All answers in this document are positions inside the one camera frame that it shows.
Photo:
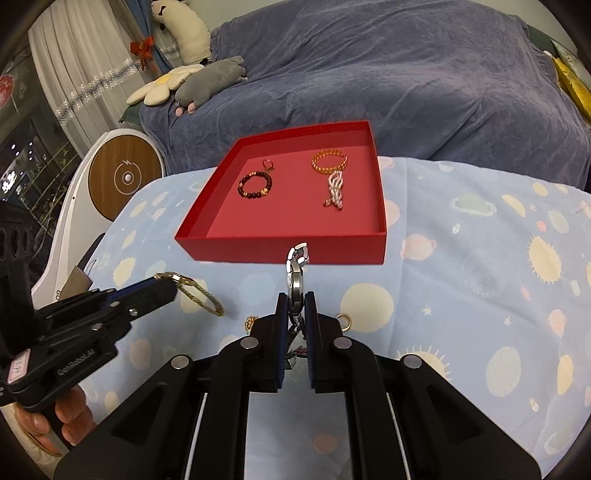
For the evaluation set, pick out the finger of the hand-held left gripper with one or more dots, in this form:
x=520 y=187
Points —
x=115 y=318
x=138 y=288

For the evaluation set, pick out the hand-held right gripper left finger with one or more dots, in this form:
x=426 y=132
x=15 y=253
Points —
x=249 y=369

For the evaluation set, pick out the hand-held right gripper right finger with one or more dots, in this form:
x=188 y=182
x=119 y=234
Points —
x=341 y=369

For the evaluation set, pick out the silver watch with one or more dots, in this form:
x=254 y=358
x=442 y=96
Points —
x=295 y=281

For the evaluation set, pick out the red cardboard box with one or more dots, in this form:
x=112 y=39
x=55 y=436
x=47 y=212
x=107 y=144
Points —
x=295 y=217

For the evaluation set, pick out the person's left hand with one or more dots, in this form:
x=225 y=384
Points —
x=69 y=424

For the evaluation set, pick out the gold watch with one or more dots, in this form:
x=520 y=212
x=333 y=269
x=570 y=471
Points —
x=250 y=324

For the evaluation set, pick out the white machine with wooden disc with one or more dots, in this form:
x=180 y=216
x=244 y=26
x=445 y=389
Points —
x=124 y=177

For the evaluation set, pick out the light blue printed tablecloth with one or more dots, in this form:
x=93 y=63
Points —
x=461 y=300

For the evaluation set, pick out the dark window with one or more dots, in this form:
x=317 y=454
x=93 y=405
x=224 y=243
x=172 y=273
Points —
x=32 y=161

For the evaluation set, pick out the flower plush pillow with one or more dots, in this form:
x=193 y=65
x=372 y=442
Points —
x=157 y=87

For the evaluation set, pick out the grey plush toy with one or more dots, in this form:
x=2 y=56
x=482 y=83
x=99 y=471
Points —
x=207 y=83

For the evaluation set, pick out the white curtain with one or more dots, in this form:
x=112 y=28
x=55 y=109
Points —
x=78 y=69

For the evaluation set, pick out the red bow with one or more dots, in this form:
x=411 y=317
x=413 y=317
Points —
x=143 y=50

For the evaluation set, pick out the blue curtain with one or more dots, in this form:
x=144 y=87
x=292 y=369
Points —
x=161 y=50

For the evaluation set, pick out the white plush toy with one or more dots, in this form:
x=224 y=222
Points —
x=187 y=27

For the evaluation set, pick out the blue blanket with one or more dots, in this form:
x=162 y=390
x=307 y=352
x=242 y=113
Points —
x=392 y=78

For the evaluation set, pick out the yellow cushion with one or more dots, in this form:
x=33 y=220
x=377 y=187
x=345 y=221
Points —
x=575 y=87

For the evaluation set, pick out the grey patterned cushion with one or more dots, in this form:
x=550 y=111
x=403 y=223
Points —
x=565 y=53

